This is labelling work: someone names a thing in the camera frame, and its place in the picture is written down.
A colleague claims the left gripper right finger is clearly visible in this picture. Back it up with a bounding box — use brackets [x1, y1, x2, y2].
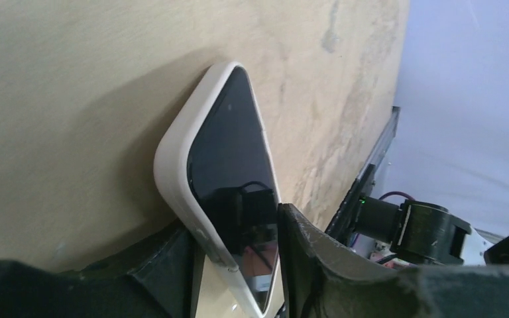
[277, 203, 509, 317]

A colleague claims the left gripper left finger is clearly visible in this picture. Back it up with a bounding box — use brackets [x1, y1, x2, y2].
[0, 221, 204, 317]

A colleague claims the white phone case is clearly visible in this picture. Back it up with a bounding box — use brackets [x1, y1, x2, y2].
[153, 61, 281, 317]

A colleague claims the black phone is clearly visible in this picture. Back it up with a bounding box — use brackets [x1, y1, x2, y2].
[186, 66, 279, 317]

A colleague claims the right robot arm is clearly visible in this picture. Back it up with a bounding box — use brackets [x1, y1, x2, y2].
[354, 197, 509, 266]

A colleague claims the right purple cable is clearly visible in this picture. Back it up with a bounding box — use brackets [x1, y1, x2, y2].
[377, 191, 417, 203]

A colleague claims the aluminium frame rail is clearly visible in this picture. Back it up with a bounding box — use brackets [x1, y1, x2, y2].
[357, 106, 400, 179]

